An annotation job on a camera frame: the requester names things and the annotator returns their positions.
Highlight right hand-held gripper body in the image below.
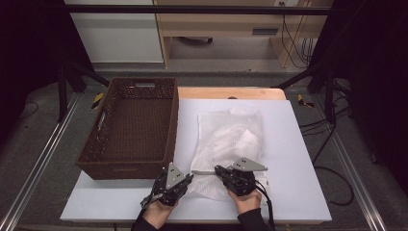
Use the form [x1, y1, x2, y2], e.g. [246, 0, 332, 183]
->
[222, 157, 268, 196]

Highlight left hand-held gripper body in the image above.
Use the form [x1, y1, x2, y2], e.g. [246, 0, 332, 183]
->
[140, 162, 187, 209]

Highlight white mesh laundry bag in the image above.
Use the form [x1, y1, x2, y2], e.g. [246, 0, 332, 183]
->
[187, 108, 268, 203]

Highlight brown woven basket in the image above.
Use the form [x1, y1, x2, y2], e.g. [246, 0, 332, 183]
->
[75, 77, 180, 180]

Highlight person's right hand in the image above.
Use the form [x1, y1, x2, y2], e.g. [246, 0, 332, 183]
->
[227, 189, 263, 216]

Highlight person's left hand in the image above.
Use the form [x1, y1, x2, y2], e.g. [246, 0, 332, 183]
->
[142, 200, 176, 230]

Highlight white foam board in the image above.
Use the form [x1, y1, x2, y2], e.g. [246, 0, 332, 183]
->
[60, 98, 333, 224]

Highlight yellow black tape strip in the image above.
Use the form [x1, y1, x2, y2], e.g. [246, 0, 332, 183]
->
[296, 93, 316, 109]
[90, 92, 105, 110]

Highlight black metal stand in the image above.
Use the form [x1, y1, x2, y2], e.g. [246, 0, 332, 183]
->
[272, 62, 338, 124]
[57, 61, 111, 123]

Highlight light wooden desk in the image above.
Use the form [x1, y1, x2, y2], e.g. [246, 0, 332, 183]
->
[153, 0, 335, 69]

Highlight white cabinet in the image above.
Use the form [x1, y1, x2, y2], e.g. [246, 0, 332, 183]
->
[64, 0, 165, 64]

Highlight black horizontal bar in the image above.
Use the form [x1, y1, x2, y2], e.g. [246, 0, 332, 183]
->
[65, 4, 333, 16]

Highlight black curtain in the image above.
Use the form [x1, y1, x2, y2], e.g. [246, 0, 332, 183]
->
[0, 0, 94, 152]
[309, 0, 408, 196]

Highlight right gripper thick black cable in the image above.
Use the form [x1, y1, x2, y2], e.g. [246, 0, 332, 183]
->
[254, 181, 277, 231]

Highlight black floor cable bundle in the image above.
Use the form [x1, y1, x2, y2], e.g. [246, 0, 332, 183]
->
[299, 80, 354, 138]

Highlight thin black looping cable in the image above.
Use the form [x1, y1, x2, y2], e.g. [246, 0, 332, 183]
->
[312, 126, 355, 207]

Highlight aluminium floor rail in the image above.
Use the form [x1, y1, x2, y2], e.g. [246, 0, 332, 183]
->
[312, 94, 388, 231]
[0, 92, 81, 231]

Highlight hanging black cables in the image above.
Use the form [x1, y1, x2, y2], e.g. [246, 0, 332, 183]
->
[280, 1, 314, 69]

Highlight thin black floor cable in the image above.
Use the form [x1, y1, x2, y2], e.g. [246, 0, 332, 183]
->
[18, 101, 39, 119]

